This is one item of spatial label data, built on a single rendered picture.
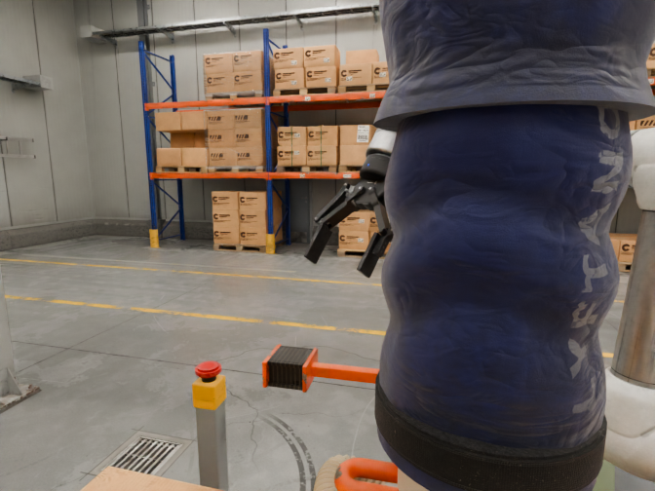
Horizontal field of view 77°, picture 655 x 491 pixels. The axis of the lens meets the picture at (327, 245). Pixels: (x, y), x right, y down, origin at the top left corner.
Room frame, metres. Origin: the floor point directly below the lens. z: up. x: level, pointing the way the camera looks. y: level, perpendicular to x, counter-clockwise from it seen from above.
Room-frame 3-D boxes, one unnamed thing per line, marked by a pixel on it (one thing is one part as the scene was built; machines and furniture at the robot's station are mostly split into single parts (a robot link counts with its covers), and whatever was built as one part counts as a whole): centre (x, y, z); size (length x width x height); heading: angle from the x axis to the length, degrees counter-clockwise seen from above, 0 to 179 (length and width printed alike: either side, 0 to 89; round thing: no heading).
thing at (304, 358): (0.73, 0.07, 1.19); 0.09 x 0.08 x 0.05; 167
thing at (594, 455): (0.41, -0.17, 1.31); 0.23 x 0.23 x 0.04
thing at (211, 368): (1.04, 0.32, 1.02); 0.07 x 0.07 x 0.04
